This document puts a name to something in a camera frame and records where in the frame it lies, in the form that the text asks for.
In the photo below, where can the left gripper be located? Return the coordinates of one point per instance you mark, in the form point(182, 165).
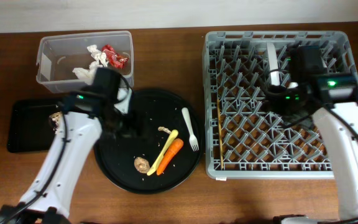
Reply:
point(126, 124)

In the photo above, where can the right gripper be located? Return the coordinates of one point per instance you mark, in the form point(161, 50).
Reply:
point(268, 97)

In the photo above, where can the brown walnut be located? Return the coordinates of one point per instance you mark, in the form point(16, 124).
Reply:
point(142, 165)

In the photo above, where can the white tissue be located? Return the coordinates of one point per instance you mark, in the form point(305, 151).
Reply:
point(87, 75)

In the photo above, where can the grey plate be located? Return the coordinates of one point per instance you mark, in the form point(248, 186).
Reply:
point(273, 64)

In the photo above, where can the yellow plastic knife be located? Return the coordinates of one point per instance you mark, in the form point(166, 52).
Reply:
point(158, 160)

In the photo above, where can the red snack wrapper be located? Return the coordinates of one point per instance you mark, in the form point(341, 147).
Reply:
point(115, 60)

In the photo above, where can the orange carrot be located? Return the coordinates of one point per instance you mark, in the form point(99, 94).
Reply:
point(173, 149)

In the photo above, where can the small tissue piece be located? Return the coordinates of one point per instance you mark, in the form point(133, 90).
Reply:
point(100, 58)

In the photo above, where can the white plastic fork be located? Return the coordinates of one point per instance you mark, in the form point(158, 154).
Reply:
point(192, 139)

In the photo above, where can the wooden chopstick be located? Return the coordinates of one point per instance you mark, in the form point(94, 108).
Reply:
point(220, 136)

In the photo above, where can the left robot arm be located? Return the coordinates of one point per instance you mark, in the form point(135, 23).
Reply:
point(87, 114)

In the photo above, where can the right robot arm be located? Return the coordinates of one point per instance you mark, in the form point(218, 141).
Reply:
point(331, 101)

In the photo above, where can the grey dishwasher rack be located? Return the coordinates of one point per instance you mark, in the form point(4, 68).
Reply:
point(255, 145)

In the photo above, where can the clear plastic waste bin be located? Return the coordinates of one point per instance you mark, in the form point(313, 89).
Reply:
point(59, 55)

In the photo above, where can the round black serving tray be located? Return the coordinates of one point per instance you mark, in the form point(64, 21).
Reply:
point(156, 108)

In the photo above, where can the black rectangular tray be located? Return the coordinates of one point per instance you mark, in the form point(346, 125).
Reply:
point(31, 129)

